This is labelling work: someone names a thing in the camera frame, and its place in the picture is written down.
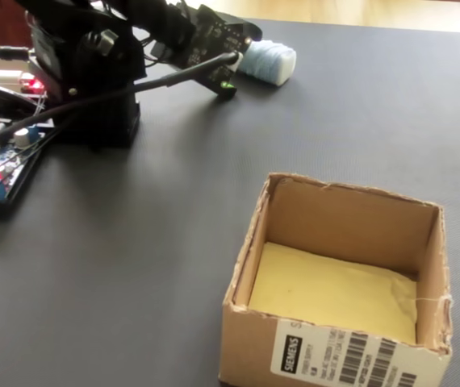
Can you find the green-padded black gripper finger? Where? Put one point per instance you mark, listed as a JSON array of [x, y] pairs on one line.
[[226, 89]]

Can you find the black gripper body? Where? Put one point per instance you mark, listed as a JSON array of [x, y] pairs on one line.
[[171, 48]]

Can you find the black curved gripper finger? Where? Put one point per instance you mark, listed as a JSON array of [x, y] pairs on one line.
[[250, 28]]

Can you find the blue yarn-wrapped foam block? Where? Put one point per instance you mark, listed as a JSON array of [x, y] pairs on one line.
[[270, 60]]

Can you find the brown cardboard box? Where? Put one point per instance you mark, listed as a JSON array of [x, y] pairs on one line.
[[254, 346]]

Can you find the small board with red LED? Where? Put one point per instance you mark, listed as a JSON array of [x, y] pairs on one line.
[[34, 84]]

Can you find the yellow foam pad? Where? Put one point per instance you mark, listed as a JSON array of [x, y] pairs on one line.
[[327, 290]]

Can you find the white barcode shipping label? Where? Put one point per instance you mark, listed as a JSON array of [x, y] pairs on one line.
[[335, 354]]

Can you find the black camera circuit board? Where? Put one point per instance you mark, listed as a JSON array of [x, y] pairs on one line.
[[214, 40]]

